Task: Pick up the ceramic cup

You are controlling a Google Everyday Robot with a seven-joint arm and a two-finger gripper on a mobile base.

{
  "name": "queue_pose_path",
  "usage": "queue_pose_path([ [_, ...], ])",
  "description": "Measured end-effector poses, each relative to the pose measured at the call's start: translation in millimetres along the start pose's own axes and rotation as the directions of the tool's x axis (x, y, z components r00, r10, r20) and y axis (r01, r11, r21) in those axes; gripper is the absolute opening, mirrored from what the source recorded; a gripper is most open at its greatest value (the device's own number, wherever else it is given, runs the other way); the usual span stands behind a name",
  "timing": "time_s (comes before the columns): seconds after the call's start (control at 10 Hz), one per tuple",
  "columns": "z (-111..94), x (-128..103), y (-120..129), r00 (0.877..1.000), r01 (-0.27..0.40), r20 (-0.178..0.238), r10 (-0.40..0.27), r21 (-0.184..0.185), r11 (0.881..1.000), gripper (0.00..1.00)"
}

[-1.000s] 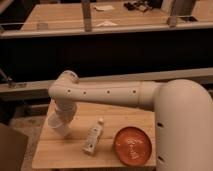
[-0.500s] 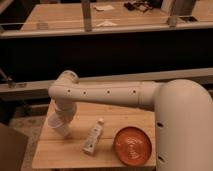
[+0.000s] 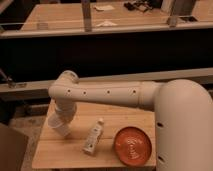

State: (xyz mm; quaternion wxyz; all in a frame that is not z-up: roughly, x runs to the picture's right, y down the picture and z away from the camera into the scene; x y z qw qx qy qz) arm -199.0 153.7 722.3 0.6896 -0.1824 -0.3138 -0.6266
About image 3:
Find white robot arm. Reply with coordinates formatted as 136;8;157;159
48;70;213;171

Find orange ceramic plate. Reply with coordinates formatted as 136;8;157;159
113;127;152;167

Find white plastic bottle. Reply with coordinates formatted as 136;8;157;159
83;118;104;155

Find white cloth on far table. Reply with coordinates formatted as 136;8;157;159
96;21;117;27

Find white paper on far table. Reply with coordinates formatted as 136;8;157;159
94;5;115;11

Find black items on far table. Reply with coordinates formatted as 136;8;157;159
123;0;153;13

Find metal post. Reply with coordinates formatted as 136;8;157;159
81;0;92;32

